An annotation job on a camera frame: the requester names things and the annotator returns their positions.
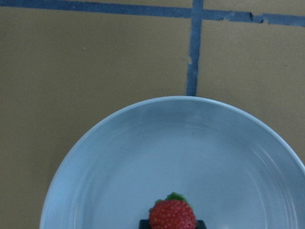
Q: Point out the red strawberry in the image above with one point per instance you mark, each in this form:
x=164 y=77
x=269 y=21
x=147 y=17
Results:
x=173 y=212

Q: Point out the blue plastic plate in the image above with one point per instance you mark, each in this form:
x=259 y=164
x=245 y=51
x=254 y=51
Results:
x=234 y=170

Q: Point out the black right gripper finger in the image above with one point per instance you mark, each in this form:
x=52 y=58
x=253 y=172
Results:
x=144 y=224

